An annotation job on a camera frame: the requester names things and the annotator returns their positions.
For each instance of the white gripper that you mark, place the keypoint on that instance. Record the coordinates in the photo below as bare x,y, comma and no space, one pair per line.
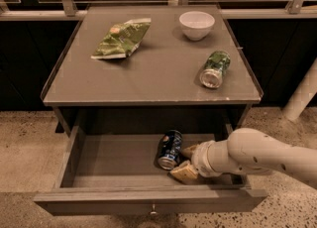
200,158

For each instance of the blue pepsi can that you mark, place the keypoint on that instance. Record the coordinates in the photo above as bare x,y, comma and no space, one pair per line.
171,143

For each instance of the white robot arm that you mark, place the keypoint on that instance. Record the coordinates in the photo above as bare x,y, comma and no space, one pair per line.
248,151

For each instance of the silver drawer knob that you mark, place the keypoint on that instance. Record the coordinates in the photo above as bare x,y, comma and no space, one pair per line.
153,210

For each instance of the green soda can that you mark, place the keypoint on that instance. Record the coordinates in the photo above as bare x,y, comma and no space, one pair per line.
214,69

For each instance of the white ceramic bowl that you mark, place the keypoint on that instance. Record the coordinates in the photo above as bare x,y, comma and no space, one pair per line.
196,25

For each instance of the green chip bag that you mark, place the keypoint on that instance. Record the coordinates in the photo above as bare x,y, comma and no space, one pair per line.
122,39

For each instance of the white diagonal pipe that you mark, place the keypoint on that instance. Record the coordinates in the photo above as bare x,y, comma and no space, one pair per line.
303,94

